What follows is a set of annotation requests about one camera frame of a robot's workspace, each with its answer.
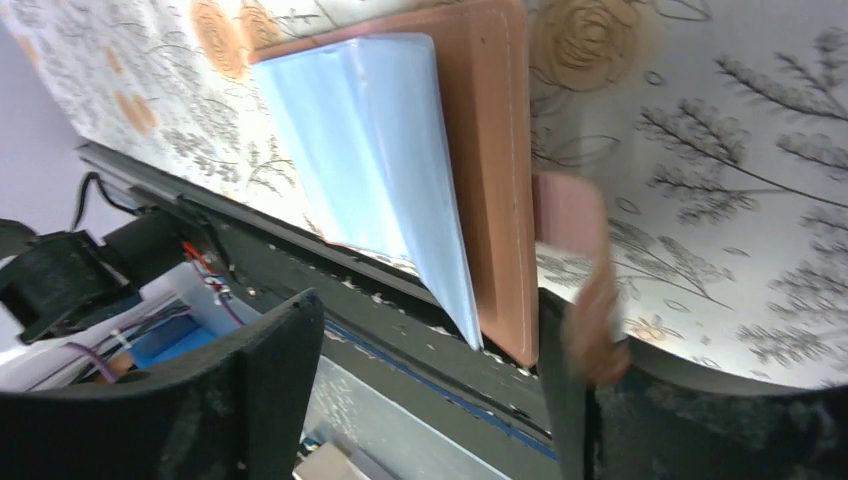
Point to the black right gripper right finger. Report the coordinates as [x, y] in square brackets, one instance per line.
[669, 418]

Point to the blue storage bin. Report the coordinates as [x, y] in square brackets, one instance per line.
[169, 339]

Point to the tan leather card holder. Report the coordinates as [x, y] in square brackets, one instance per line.
[411, 135]

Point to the floral patterned table mat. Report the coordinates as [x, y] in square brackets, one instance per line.
[717, 131]

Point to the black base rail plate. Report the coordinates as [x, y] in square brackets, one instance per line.
[383, 326]

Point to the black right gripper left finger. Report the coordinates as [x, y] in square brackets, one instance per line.
[233, 408]

